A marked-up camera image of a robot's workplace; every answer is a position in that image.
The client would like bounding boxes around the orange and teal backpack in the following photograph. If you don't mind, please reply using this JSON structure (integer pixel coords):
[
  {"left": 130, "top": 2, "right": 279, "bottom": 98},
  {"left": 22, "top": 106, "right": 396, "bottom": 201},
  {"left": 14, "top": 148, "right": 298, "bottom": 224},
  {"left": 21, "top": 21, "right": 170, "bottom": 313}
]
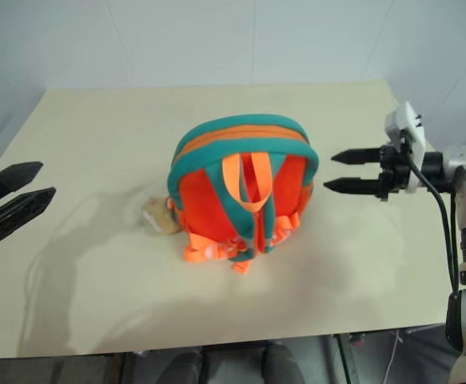
[{"left": 166, "top": 114, "right": 321, "bottom": 275}]

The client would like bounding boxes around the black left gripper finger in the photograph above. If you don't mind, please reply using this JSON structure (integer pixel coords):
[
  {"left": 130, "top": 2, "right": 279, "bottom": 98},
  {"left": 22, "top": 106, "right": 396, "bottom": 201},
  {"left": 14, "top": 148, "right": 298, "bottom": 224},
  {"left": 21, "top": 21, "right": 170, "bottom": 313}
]
[
  {"left": 0, "top": 186, "right": 58, "bottom": 247},
  {"left": 0, "top": 161, "right": 44, "bottom": 201}
]

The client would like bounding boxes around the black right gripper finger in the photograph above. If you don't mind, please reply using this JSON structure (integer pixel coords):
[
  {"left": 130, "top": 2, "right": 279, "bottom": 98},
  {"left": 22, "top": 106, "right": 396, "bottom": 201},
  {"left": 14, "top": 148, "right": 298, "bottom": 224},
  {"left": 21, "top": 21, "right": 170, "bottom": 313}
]
[
  {"left": 330, "top": 146, "right": 384, "bottom": 167},
  {"left": 323, "top": 177, "right": 382, "bottom": 198}
]

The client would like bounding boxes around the beige plush toy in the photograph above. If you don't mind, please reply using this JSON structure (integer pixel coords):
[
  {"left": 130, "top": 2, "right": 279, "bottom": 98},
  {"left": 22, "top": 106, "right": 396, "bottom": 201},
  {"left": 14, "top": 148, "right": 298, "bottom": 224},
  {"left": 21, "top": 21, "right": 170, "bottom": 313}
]
[{"left": 141, "top": 194, "right": 182, "bottom": 236}]

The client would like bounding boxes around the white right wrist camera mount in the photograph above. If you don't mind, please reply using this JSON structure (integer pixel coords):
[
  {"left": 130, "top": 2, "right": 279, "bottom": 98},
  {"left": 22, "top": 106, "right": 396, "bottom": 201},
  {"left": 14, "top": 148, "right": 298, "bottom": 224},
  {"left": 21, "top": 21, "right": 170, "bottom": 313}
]
[{"left": 384, "top": 101, "right": 428, "bottom": 194}]

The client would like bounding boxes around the black table frame bar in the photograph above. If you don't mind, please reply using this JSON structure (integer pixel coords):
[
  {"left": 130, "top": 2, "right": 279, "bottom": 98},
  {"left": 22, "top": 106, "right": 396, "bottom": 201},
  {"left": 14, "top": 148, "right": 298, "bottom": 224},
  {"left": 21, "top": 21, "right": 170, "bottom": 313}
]
[{"left": 335, "top": 334, "right": 356, "bottom": 384}]

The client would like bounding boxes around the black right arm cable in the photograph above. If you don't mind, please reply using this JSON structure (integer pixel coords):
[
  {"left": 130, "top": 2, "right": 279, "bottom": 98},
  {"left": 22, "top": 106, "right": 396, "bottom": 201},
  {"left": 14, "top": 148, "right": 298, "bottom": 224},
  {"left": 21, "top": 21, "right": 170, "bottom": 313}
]
[{"left": 410, "top": 162, "right": 464, "bottom": 355}]

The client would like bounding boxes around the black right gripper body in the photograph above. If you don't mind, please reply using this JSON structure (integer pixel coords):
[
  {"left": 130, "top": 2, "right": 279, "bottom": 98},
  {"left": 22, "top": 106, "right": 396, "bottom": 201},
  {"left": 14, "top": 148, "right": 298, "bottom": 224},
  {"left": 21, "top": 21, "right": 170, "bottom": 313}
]
[{"left": 376, "top": 138, "right": 413, "bottom": 203}]

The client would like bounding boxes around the thin white and red cable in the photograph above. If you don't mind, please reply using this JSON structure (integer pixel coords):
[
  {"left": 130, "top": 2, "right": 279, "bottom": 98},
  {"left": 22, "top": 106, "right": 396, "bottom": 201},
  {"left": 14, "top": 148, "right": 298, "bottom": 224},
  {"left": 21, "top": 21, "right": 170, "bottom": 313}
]
[{"left": 384, "top": 331, "right": 404, "bottom": 384}]

